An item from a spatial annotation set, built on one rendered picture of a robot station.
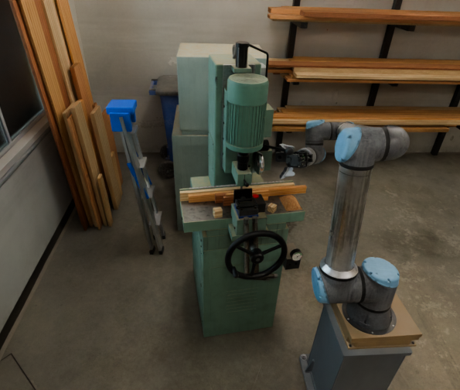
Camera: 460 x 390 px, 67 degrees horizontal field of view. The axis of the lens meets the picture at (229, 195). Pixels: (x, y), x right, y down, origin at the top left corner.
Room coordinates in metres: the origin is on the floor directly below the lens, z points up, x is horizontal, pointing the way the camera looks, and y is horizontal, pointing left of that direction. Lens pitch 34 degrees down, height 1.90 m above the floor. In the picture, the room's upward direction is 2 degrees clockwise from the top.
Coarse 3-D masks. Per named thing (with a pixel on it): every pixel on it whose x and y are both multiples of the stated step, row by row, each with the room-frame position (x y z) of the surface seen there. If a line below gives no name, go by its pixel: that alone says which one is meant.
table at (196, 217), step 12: (180, 204) 1.42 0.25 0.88; (192, 204) 1.40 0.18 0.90; (204, 204) 1.40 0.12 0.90; (216, 204) 1.41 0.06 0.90; (276, 204) 1.43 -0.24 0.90; (300, 204) 1.44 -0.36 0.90; (192, 216) 1.30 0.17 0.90; (204, 216) 1.31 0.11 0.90; (228, 216) 1.31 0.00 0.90; (276, 216) 1.35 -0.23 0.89; (288, 216) 1.36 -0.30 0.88; (300, 216) 1.38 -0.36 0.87; (192, 228) 1.26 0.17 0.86; (204, 228) 1.27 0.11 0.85; (216, 228) 1.28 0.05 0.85; (228, 228) 1.28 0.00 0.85
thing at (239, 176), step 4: (232, 164) 1.54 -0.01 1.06; (236, 164) 1.52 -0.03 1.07; (232, 168) 1.54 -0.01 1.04; (236, 168) 1.48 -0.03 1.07; (248, 168) 1.49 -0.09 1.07; (232, 172) 1.54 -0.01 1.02; (236, 172) 1.45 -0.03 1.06; (240, 172) 1.45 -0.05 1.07; (244, 172) 1.45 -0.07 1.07; (248, 172) 1.45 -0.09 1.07; (236, 176) 1.45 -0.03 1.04; (240, 176) 1.43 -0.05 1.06; (244, 176) 1.43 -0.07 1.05; (248, 176) 1.43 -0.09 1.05; (236, 180) 1.45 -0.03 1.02; (240, 180) 1.43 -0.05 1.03; (248, 180) 1.43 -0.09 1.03; (240, 184) 1.43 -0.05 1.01; (244, 184) 1.43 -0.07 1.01
